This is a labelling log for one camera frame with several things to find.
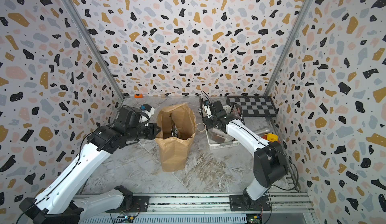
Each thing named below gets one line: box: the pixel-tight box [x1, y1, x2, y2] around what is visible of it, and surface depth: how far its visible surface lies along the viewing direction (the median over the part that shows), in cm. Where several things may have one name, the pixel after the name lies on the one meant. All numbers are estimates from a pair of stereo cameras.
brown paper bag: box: [154, 102, 197, 173], surface depth 76 cm
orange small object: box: [134, 93, 144, 99], surface depth 127 cm
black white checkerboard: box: [226, 95, 278, 118], surface depth 116 cm
